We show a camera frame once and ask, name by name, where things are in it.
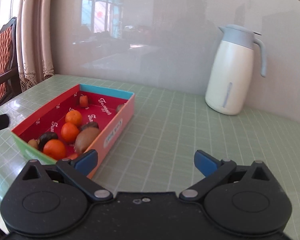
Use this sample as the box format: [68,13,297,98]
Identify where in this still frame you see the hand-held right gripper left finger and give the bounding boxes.
[15,149,113,203]

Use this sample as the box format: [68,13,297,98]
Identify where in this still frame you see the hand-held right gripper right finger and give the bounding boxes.
[179,150,278,202]

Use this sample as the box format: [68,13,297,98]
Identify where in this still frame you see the brown kiwi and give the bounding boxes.
[74,127,101,154]

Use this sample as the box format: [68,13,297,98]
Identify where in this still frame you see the medium tangerine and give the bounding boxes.
[61,122,80,143]

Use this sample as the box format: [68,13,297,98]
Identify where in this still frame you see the large tangerine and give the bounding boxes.
[43,139,67,160]

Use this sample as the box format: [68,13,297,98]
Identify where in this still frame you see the small dark purple fruit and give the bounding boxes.
[80,121,99,132]

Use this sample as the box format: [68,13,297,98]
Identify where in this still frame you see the colourful cardboard box red inside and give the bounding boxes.
[11,84,136,180]

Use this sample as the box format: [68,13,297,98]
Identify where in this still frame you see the large dark purple fruit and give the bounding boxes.
[37,132,59,150]

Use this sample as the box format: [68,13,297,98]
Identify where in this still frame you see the small tangerine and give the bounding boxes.
[65,110,83,127]

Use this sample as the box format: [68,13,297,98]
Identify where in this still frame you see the green checked tablecloth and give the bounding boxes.
[0,74,300,240]

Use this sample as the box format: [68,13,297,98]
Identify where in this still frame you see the wooden chair red cushion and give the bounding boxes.
[0,17,22,110]

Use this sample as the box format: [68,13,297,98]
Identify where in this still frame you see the beige lace curtain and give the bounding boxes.
[0,0,55,92]

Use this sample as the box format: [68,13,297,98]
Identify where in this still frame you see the white thermos jug grey lid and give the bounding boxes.
[205,24,267,116]

